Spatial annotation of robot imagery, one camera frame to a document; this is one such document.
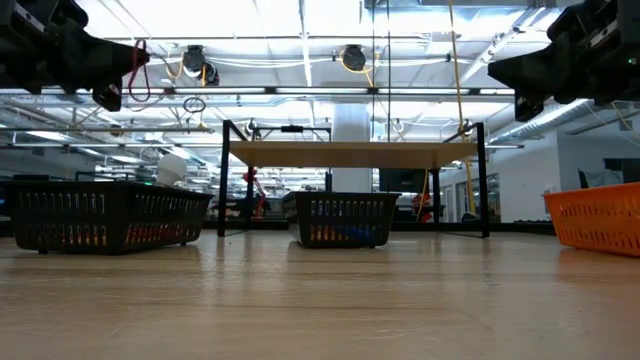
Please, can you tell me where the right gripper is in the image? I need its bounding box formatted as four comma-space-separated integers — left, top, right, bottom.
488, 0, 624, 123

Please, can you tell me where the yellow hanging cord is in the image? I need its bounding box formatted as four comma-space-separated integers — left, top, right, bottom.
446, 0, 477, 216

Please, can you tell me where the wooden shelf riser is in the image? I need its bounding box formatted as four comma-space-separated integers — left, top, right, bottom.
217, 118, 491, 239

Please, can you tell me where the black hanging cable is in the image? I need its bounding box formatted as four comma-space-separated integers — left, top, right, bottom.
386, 0, 393, 144
370, 0, 376, 142

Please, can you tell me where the black slotted plastic basket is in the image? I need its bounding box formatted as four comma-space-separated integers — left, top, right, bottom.
282, 190, 402, 250
3, 179, 215, 256

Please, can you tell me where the black ceiling cord reel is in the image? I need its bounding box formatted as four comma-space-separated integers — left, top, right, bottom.
340, 43, 369, 72
180, 43, 221, 87

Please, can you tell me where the orange slotted plastic basket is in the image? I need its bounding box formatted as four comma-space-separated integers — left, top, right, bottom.
542, 181, 640, 259

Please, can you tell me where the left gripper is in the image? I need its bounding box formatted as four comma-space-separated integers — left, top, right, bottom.
9, 0, 151, 112

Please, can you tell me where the white bulb table lamp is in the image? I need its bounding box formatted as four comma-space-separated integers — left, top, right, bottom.
154, 152, 189, 188

